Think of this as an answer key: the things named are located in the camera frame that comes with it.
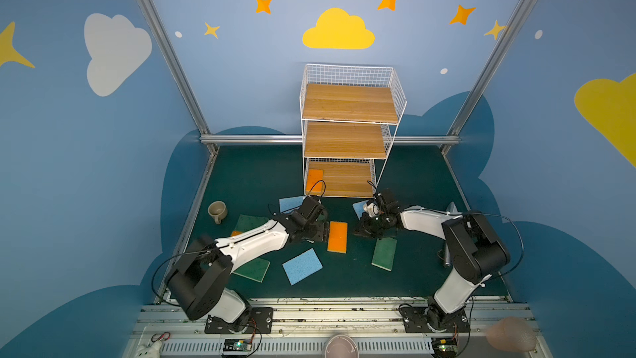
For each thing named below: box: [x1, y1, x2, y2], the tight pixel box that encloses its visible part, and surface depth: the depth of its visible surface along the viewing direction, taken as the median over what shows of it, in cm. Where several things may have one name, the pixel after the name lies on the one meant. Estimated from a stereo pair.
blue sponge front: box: [281, 247, 324, 286], surface depth 86 cm
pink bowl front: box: [324, 333, 360, 358], surface depth 71 cm
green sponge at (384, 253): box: [371, 237, 397, 272], surface depth 90 cm
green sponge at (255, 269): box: [232, 257, 271, 284], surface depth 85 cm
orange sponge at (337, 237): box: [327, 220, 348, 254], surface depth 93 cm
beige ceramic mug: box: [207, 200, 228, 225], surface depth 97 cm
